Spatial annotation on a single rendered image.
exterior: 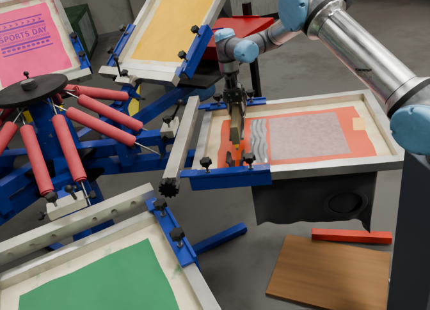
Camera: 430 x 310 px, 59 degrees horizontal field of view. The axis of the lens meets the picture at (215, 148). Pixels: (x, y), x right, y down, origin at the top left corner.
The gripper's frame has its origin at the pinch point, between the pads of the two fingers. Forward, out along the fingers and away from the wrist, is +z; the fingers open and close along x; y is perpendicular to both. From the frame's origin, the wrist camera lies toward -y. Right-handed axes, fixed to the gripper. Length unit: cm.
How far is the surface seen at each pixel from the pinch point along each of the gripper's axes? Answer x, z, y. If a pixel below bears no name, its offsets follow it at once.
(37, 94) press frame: -77, -23, 9
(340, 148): 38.8, 13.6, 13.0
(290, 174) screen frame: 18.5, 12.2, 29.0
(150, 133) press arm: -39.2, 4.7, -0.2
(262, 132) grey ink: 9.2, 12.9, -4.4
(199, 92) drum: -66, 95, -250
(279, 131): 16.4, 13.5, -5.0
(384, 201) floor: 81, 109, -62
